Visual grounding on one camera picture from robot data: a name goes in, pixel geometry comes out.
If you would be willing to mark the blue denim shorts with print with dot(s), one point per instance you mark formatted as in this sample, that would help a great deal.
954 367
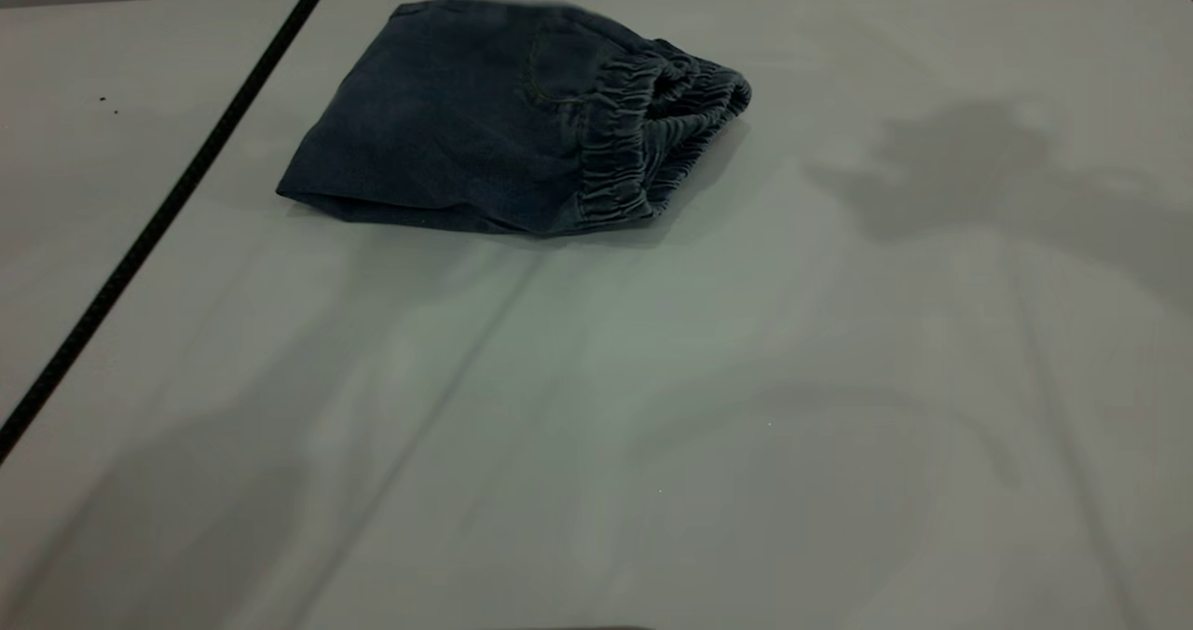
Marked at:
457 127

